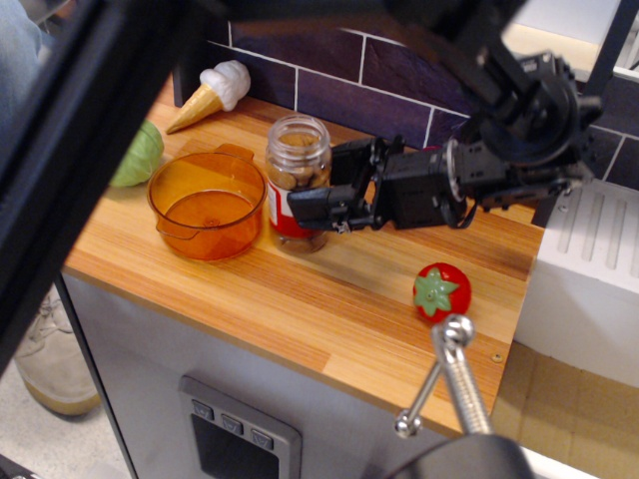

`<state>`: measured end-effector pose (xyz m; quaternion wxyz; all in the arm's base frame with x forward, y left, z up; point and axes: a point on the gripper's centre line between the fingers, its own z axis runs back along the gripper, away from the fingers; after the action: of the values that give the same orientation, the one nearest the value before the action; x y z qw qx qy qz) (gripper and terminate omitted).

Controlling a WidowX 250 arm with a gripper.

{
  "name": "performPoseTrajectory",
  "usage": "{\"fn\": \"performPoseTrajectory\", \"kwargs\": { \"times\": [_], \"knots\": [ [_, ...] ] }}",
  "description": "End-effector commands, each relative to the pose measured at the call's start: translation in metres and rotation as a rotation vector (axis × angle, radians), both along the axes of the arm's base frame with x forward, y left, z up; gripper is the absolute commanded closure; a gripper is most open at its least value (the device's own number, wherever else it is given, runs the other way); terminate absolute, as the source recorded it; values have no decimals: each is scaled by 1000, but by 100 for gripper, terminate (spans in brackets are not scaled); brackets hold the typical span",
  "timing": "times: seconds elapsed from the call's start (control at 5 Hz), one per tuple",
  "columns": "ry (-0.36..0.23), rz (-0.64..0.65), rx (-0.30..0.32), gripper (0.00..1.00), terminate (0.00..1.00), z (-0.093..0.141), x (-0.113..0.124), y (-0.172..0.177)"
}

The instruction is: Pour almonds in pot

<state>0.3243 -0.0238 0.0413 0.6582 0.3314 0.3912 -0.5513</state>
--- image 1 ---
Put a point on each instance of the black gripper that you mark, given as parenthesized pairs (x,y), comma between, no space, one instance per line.
(420,189)

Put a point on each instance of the metal clamp screw handle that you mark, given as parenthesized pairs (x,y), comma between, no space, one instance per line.
(449,340)

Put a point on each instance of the green toy cabbage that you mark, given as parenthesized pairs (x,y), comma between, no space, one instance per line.
(141,159)

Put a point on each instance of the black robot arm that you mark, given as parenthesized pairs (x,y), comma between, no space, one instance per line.
(93,94)

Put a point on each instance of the red toy strawberry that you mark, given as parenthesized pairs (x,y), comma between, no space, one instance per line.
(441,289)

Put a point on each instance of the beige suede shoe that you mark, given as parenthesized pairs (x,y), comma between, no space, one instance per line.
(51,363)

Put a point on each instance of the black shelf post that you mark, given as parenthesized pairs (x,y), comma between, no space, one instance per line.
(614,77)

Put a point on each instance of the toy ice cream cone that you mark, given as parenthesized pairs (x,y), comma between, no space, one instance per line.
(221,89)

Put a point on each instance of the blue jeans leg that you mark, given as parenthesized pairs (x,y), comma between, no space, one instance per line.
(24,49)

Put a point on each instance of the clear almond jar red label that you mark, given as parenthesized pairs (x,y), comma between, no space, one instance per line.
(298,158)

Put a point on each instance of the orange transparent plastic pot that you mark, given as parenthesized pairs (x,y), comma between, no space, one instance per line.
(209,206)

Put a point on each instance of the grey oven control panel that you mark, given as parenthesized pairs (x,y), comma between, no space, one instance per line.
(232,439)

